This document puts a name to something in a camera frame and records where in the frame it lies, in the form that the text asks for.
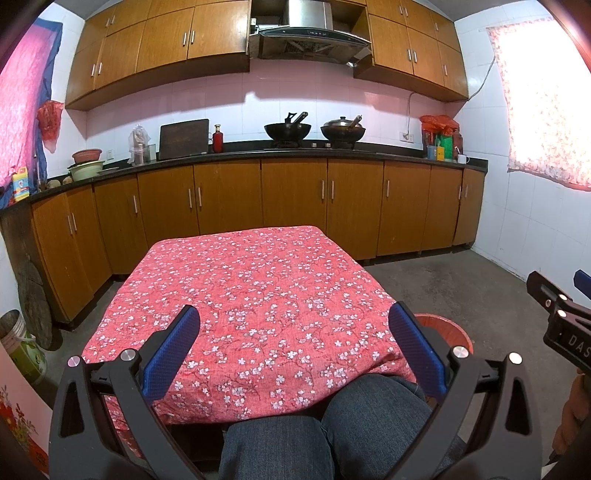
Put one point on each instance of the yellow and blue detergent box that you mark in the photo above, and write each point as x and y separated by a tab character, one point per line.
21	187

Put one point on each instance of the round wooden chopping block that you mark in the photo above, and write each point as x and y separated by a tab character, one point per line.
34	304

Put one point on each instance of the red plastic wastebasket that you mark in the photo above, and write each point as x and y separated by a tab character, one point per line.
455	334

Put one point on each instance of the person's right hand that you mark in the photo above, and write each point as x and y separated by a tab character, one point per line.
575	415

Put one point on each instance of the red floral tablecloth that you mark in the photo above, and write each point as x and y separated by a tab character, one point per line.
258	300

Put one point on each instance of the blue cup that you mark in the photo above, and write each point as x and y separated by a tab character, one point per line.
431	153

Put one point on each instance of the wooden base cabinets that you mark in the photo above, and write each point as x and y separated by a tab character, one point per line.
295	198

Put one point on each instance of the dark sauce bottle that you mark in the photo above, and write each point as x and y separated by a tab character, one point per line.
458	143

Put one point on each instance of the small metal bowl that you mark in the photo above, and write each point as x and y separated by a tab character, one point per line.
66	181

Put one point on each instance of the steel range hood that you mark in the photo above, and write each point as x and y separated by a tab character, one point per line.
309	37

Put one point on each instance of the pink cloth with blue border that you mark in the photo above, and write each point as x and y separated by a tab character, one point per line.
23	92

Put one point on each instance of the dark cutting board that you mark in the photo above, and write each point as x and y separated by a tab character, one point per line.
183	138

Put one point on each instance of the hanging red plastic bag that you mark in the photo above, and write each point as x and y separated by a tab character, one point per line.
50	122

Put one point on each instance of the green white bucket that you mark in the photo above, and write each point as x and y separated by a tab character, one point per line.
30	362

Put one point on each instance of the gas stove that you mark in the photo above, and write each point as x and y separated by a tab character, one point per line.
318	145

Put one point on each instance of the red bottle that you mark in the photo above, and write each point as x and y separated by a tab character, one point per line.
218	141

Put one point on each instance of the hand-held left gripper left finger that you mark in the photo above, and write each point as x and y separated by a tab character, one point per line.
173	344

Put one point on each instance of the black kitchen countertop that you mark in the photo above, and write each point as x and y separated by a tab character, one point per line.
240	156

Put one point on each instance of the black wok with lid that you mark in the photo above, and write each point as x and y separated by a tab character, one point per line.
344	131

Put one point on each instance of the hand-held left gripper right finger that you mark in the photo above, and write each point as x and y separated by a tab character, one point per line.
415	344

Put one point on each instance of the red bag over condiments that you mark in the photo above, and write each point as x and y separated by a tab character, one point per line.
438	123

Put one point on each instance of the person's legs in jeans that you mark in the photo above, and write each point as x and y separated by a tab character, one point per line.
369	424

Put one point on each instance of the white plastic bucket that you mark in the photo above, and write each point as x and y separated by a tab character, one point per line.
11	337

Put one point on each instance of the white mug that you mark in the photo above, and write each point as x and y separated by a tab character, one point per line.
462	159

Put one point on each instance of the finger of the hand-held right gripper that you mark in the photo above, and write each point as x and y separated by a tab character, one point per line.
542	288
584	281

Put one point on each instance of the jar in clear bag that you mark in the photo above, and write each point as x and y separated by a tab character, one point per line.
138	145

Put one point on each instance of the green container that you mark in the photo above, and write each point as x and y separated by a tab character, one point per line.
447	142

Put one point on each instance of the wooden wall cabinet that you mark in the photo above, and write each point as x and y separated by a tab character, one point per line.
415	46
161	41

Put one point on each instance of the pink floral curtain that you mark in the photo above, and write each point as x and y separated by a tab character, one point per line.
545	101

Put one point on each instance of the person's left leg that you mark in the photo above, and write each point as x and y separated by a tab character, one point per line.
272	452

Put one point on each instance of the red plastic colander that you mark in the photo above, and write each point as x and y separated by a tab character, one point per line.
87	155

